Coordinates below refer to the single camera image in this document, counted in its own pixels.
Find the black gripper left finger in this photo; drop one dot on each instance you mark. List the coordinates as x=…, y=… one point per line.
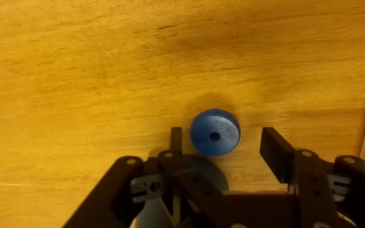
x=176, y=139

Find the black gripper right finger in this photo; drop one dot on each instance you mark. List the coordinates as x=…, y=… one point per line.
x=278, y=153

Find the blue plastic cup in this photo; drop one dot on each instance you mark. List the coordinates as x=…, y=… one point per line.
x=208, y=170

